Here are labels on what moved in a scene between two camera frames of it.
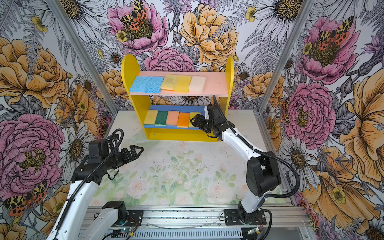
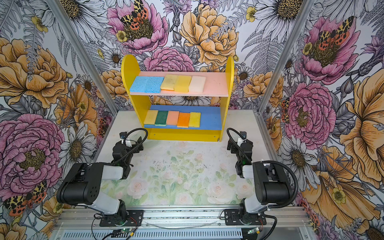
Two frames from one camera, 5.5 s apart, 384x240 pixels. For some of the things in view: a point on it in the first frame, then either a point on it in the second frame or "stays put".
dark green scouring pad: x=161 y=117 stays put
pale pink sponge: x=197 y=84 stays put
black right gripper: x=198 y=121 -> x=234 y=146
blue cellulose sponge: x=144 y=84 stays put
